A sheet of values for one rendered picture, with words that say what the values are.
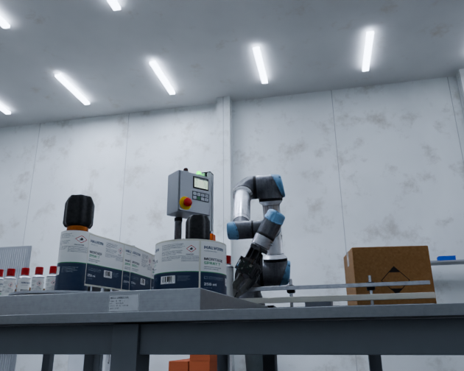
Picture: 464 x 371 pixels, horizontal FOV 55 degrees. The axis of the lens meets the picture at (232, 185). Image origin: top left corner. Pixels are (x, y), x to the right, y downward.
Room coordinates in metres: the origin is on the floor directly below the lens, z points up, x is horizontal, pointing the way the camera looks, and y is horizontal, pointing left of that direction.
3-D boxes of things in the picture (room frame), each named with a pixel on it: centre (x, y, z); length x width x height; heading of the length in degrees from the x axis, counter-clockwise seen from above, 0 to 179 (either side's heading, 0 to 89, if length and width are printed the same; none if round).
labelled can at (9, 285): (2.05, 1.02, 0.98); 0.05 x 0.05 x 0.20
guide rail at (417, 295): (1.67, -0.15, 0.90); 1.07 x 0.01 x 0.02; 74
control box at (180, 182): (1.90, 0.19, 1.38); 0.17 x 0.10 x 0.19; 129
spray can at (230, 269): (1.76, 0.02, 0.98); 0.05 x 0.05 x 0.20
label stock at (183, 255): (1.25, 0.12, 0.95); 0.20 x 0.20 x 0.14
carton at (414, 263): (1.89, -0.64, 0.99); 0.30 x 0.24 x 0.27; 85
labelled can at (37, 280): (2.01, 0.87, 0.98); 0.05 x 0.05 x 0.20
